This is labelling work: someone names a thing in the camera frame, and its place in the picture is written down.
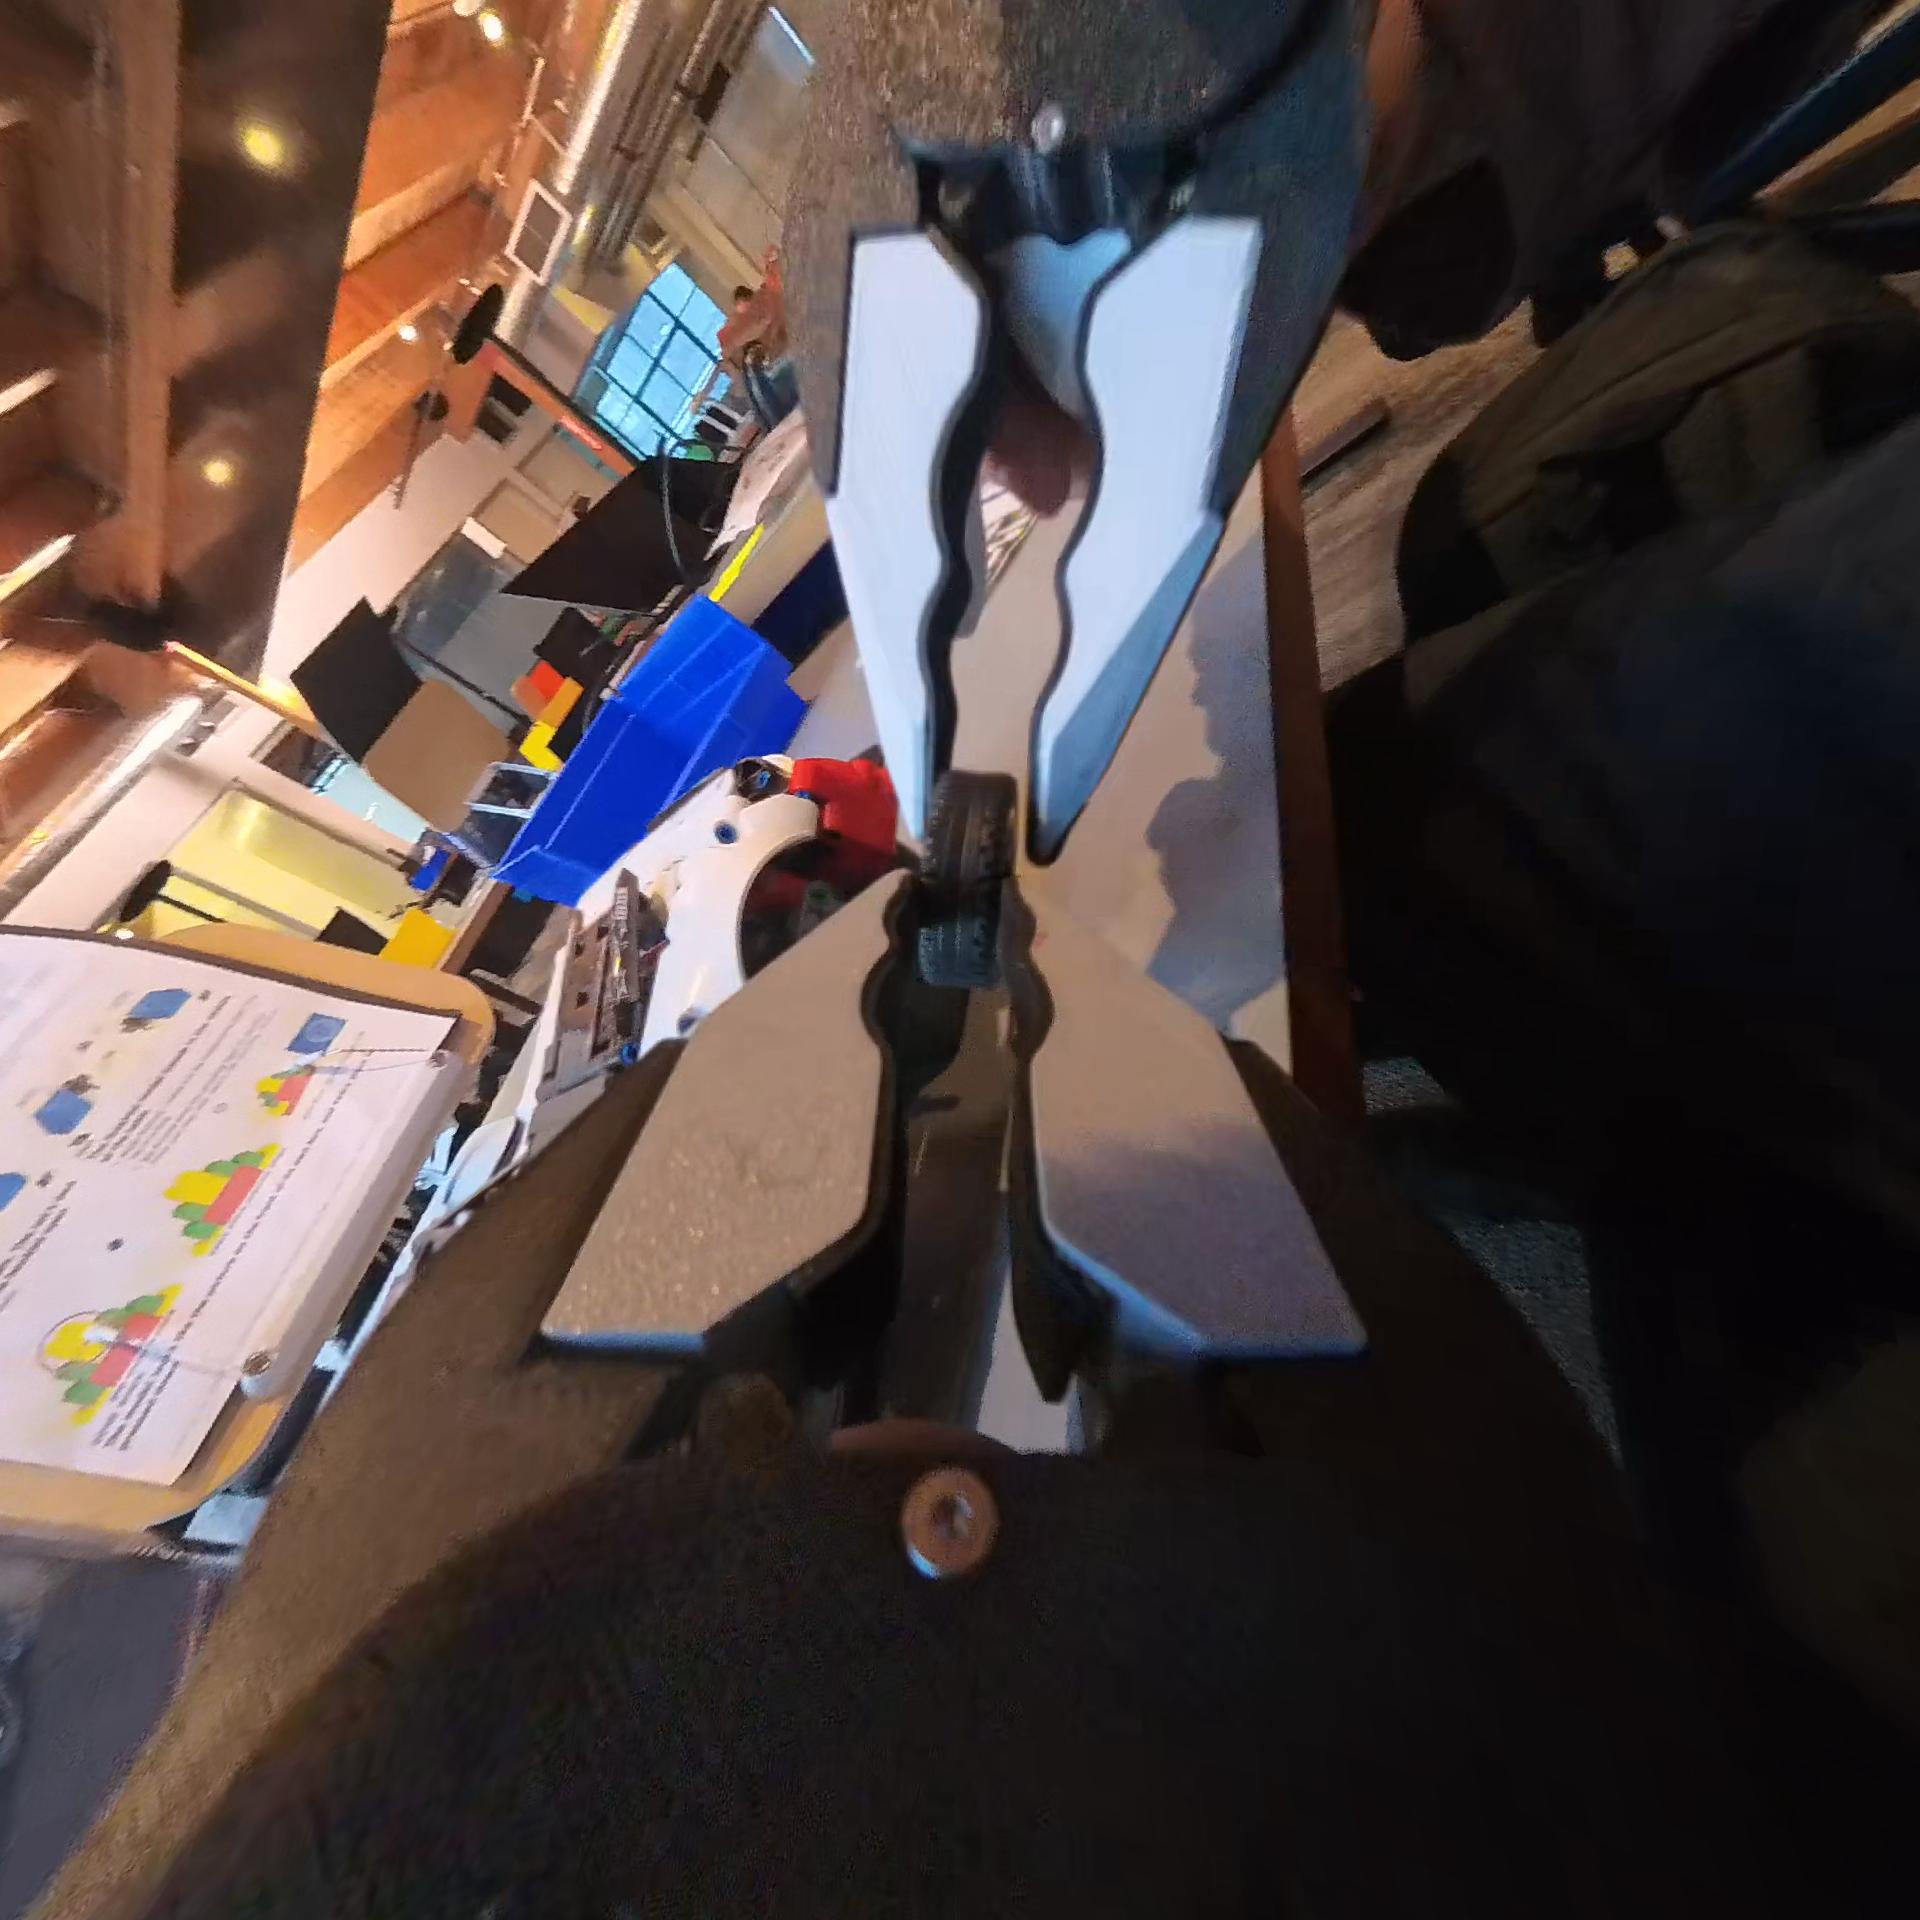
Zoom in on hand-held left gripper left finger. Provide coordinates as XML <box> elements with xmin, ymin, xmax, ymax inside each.
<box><xmin>537</xmin><ymin>867</ymin><xmax>922</xmax><ymax>1364</ymax></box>

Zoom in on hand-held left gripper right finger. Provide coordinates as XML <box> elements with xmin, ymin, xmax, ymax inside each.
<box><xmin>1005</xmin><ymin>884</ymin><xmax>1370</xmax><ymax>1364</ymax></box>

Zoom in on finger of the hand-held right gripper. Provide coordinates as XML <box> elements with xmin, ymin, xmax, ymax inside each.
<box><xmin>1027</xmin><ymin>214</ymin><xmax>1270</xmax><ymax>870</ymax></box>
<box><xmin>823</xmin><ymin>224</ymin><xmax>996</xmax><ymax>824</ymax></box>

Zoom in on brick-built toy race car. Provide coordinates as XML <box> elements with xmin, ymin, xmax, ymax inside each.
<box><xmin>420</xmin><ymin>750</ymin><xmax>921</xmax><ymax>1360</ymax></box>

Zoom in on black toy tyre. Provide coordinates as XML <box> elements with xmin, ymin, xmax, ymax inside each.
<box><xmin>919</xmin><ymin>768</ymin><xmax>1026</xmax><ymax>992</ymax></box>

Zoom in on person's right hand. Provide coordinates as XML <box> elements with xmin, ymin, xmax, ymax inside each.
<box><xmin>997</xmin><ymin>395</ymin><xmax>1098</xmax><ymax>516</ymax></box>

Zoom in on black monitor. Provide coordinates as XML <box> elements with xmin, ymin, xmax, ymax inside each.
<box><xmin>503</xmin><ymin>449</ymin><xmax>752</xmax><ymax>620</ymax></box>

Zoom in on plywood stand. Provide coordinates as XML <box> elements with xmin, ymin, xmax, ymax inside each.
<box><xmin>0</xmin><ymin>918</ymin><xmax>500</xmax><ymax>1535</ymax></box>

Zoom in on blue plastic bin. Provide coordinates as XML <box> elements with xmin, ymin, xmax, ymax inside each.
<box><xmin>492</xmin><ymin>594</ymin><xmax>816</xmax><ymax>910</ymax></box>

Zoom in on person's dark trousers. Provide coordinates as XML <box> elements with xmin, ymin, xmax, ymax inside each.
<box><xmin>1321</xmin><ymin>420</ymin><xmax>1920</xmax><ymax>1920</ymax></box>

